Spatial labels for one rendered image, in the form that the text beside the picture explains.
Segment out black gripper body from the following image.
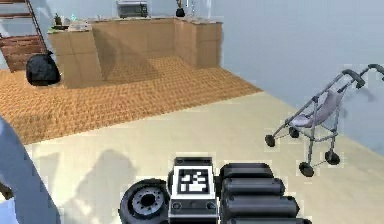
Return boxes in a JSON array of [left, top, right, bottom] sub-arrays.
[[118, 178, 172, 224]]

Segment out brown kitchen counter cabinets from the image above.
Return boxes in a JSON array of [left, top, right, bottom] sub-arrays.
[[46, 15, 224, 90]]

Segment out black garbage bag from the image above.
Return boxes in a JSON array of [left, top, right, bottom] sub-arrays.
[[25, 49, 62, 88]]

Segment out grey baby stroller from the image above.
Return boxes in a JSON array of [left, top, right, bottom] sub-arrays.
[[264, 63, 384, 178]]

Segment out black vase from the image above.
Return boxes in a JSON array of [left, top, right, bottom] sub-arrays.
[[175, 0, 186, 18]]

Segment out grey toaster oven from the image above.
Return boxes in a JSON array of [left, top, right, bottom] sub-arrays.
[[115, 0, 149, 20]]

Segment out small green potted plant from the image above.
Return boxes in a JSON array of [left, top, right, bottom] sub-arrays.
[[53, 12, 64, 28]]

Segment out brown wooden shelf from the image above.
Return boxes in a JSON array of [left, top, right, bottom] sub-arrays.
[[0, 0, 48, 74]]

